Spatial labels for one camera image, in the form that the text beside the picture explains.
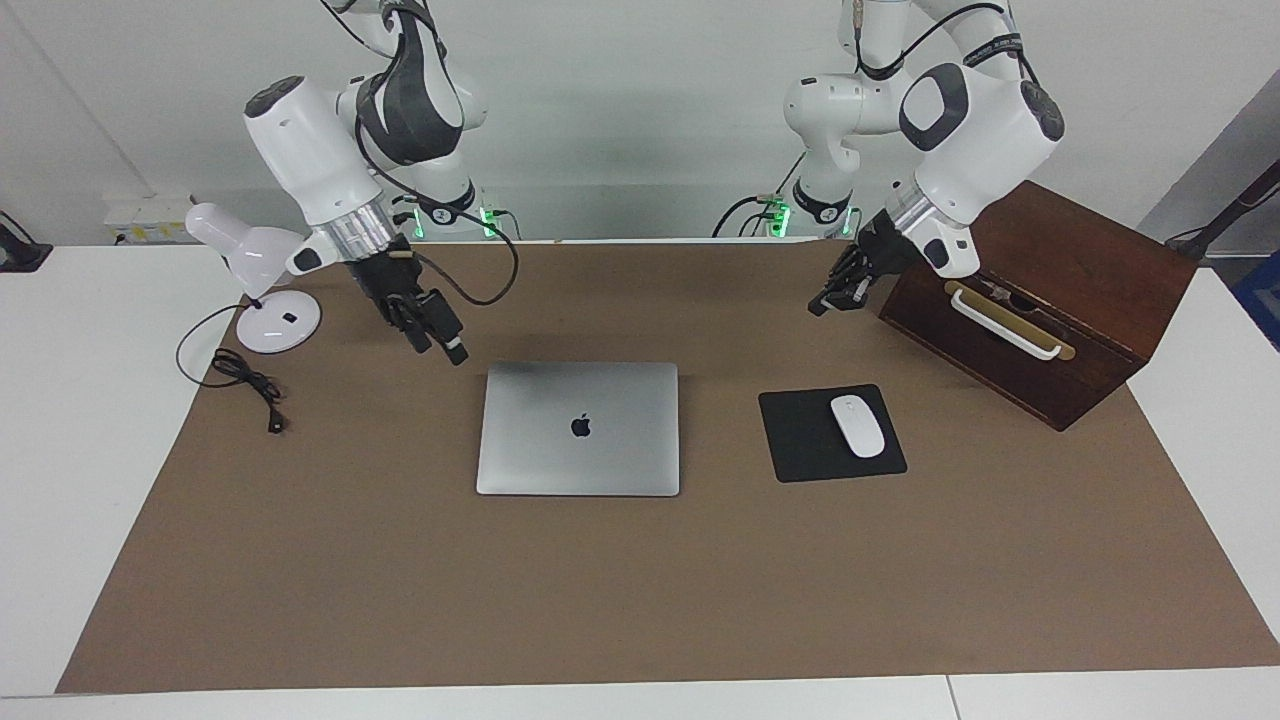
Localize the black mouse pad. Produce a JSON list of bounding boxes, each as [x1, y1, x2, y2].
[[758, 384, 908, 484]]

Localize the white box handle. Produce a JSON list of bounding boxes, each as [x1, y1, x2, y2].
[[948, 285, 1063, 361]]

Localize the silver apple laptop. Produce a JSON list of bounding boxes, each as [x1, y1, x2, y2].
[[475, 361, 681, 498]]

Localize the white computer mouse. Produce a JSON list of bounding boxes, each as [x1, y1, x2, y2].
[[830, 395, 887, 460]]

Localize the black left arm base cable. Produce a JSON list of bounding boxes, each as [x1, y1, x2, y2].
[[711, 148, 807, 239]]

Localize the black stand pole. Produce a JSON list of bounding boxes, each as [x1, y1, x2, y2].
[[1165, 160, 1280, 263]]

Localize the white wall power strip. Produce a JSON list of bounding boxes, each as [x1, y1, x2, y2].
[[105, 193, 193, 244]]

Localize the brown table mat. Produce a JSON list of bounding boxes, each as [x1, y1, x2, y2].
[[55, 240, 1280, 695]]

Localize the white desk lamp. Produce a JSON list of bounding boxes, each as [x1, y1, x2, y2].
[[185, 202, 322, 354]]

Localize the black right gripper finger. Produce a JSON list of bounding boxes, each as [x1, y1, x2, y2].
[[424, 289, 470, 367], [389, 299, 434, 354]]

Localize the black lamp power cable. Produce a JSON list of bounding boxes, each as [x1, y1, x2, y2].
[[176, 303, 288, 435]]

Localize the blue crate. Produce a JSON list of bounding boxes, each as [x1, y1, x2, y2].
[[1232, 250, 1280, 353]]

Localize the black clamp mount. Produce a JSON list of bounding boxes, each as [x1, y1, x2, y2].
[[0, 212, 53, 273]]

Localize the dark brown wooden box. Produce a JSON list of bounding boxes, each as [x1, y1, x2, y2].
[[878, 180, 1199, 432]]

